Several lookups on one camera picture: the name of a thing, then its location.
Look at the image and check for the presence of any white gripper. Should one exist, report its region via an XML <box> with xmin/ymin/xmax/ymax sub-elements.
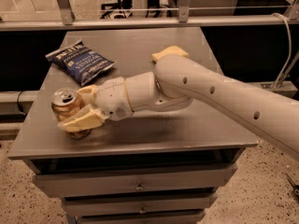
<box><xmin>58</xmin><ymin>77</ymin><xmax>133</xmax><ymax>133</ymax></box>

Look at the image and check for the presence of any orange soda can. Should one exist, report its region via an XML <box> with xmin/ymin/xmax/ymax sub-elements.
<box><xmin>51</xmin><ymin>88</ymin><xmax>91</xmax><ymax>139</ymax></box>

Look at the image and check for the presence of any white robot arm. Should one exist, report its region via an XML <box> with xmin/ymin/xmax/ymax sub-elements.
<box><xmin>58</xmin><ymin>54</ymin><xmax>299</xmax><ymax>160</ymax></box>

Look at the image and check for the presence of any blue chip bag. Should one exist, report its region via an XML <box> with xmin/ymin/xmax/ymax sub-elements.
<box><xmin>46</xmin><ymin>40</ymin><xmax>114</xmax><ymax>87</ymax></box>

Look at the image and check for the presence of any middle grey drawer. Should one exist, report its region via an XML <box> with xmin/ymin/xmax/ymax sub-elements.
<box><xmin>62</xmin><ymin>193</ymin><xmax>217</xmax><ymax>217</ymax></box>

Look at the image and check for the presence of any grey drawer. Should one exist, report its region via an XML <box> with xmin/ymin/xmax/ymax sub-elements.
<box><xmin>78</xmin><ymin>210</ymin><xmax>205</xmax><ymax>224</ymax></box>
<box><xmin>62</xmin><ymin>193</ymin><xmax>217</xmax><ymax>217</ymax></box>
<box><xmin>33</xmin><ymin>163</ymin><xmax>237</xmax><ymax>197</ymax></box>

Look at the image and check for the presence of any yellow sponge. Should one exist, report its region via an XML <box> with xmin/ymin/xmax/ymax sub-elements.
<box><xmin>151</xmin><ymin>46</ymin><xmax>189</xmax><ymax>63</ymax></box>

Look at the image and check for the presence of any top grey drawer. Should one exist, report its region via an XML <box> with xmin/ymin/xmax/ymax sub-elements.
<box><xmin>33</xmin><ymin>163</ymin><xmax>237</xmax><ymax>197</ymax></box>

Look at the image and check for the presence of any bottom grey drawer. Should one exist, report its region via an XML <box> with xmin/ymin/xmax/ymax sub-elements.
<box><xmin>78</xmin><ymin>210</ymin><xmax>205</xmax><ymax>224</ymax></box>

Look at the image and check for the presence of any dark object on floor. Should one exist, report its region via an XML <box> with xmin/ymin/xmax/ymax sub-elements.
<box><xmin>286</xmin><ymin>174</ymin><xmax>299</xmax><ymax>198</ymax></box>

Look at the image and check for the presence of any black cable on left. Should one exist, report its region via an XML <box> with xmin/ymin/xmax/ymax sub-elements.
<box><xmin>16</xmin><ymin>91</ymin><xmax>26</xmax><ymax>115</ymax></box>

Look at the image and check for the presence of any metal railing frame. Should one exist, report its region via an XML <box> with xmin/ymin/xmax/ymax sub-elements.
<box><xmin>0</xmin><ymin>0</ymin><xmax>298</xmax><ymax>31</ymax></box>

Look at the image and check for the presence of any white cable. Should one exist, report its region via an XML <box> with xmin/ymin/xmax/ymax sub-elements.
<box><xmin>270</xmin><ymin>12</ymin><xmax>293</xmax><ymax>91</ymax></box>

